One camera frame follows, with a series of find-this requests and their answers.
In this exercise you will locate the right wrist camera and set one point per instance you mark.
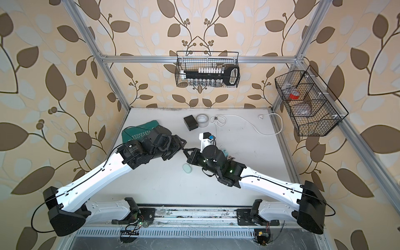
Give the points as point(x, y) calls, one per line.
point(206, 139)

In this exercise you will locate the right wire basket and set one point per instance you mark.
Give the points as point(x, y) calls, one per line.
point(318, 110)

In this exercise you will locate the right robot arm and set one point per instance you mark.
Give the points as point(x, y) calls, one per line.
point(303, 203)

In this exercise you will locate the wire basket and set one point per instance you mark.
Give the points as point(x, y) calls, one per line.
point(199, 59)
point(318, 110)

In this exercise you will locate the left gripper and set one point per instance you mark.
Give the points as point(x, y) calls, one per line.
point(176, 143)

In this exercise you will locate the clear tape roll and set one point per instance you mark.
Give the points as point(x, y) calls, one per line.
point(202, 120)

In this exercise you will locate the mint earbud case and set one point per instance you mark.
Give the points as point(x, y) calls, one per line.
point(187, 168)

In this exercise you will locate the back wire basket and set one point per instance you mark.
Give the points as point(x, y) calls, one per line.
point(199, 59)

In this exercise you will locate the black white tool set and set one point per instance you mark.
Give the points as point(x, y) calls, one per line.
point(219, 76)

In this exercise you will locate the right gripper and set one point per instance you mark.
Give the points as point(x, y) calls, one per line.
point(194, 158)

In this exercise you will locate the green tool case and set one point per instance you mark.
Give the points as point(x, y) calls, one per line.
point(138, 132)

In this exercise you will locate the red white item in basket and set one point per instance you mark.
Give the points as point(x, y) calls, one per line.
point(293, 94)

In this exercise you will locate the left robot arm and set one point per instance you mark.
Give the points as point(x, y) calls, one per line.
point(70, 207)

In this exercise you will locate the black box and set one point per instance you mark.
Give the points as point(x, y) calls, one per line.
point(190, 122)

